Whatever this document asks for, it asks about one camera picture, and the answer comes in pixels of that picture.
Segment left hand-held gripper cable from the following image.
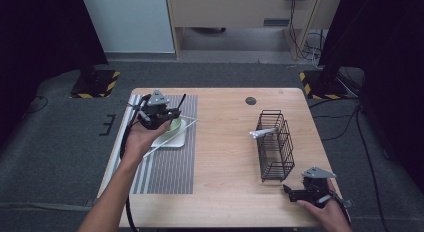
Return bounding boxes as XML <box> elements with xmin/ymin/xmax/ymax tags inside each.
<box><xmin>118</xmin><ymin>93</ymin><xmax>152</xmax><ymax>232</ymax></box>

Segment black socket cables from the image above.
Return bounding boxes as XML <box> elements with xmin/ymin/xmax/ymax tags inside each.
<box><xmin>287</xmin><ymin>0</ymin><xmax>323</xmax><ymax>62</ymax></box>

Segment thin black floor cable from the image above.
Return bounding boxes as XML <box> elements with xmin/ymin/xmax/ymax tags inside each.
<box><xmin>28</xmin><ymin>95</ymin><xmax>50</xmax><ymax>115</ymax></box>

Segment black wire basket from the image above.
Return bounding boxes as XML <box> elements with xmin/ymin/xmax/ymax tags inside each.
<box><xmin>255</xmin><ymin>109</ymin><xmax>296</xmax><ymax>184</ymax></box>

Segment person's right hand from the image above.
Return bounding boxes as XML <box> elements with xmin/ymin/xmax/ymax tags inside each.
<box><xmin>296</xmin><ymin>178</ymin><xmax>353</xmax><ymax>232</ymax></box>

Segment grey striped placemat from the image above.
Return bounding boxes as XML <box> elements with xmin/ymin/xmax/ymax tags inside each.
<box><xmin>109</xmin><ymin>94</ymin><xmax>199</xmax><ymax>195</ymax></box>

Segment white square plate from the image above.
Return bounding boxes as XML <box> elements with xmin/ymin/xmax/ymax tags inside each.
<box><xmin>151</xmin><ymin>119</ymin><xmax>187</xmax><ymax>149</ymax></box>

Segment right hand-held gripper cable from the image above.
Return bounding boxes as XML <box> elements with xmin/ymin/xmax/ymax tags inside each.
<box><xmin>329</xmin><ymin>191</ymin><xmax>353</xmax><ymax>226</ymax></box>

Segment hand-held gripper cable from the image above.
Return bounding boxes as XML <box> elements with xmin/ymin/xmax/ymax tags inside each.
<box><xmin>118</xmin><ymin>93</ymin><xmax>152</xmax><ymax>232</ymax></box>
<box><xmin>329</xmin><ymin>191</ymin><xmax>353</xmax><ymax>226</ymax></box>

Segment black stand base striped edge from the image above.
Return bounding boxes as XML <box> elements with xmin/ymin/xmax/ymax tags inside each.
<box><xmin>298</xmin><ymin>70</ymin><xmax>350</xmax><ymax>101</ymax></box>
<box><xmin>70</xmin><ymin>69</ymin><xmax>121</xmax><ymax>100</ymax></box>

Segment person's left hand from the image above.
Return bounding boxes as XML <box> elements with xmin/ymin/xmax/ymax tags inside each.
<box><xmin>123</xmin><ymin>119</ymin><xmax>172</xmax><ymax>166</ymax></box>

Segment green bowl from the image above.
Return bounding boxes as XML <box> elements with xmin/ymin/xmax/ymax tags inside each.
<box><xmin>167</xmin><ymin>116</ymin><xmax>183</xmax><ymax>133</ymax></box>

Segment black curtain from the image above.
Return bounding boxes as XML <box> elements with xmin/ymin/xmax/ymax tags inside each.
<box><xmin>317</xmin><ymin>0</ymin><xmax>424</xmax><ymax>193</ymax></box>
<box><xmin>0</xmin><ymin>0</ymin><xmax>109</xmax><ymax>151</ymax></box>

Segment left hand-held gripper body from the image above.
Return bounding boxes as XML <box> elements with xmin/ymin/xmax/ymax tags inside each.
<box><xmin>134</xmin><ymin>89</ymin><xmax>176</xmax><ymax>131</ymax></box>

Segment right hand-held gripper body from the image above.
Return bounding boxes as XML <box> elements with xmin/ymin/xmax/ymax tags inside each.
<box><xmin>296</xmin><ymin>166</ymin><xmax>338</xmax><ymax>209</ymax></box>

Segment white cabinet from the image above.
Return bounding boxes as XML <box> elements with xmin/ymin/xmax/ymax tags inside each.
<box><xmin>79</xmin><ymin>0</ymin><xmax>176</xmax><ymax>54</ymax></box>

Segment black floor cables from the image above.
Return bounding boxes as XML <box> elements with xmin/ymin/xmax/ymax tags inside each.
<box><xmin>308</xmin><ymin>66</ymin><xmax>392</xmax><ymax>232</ymax></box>

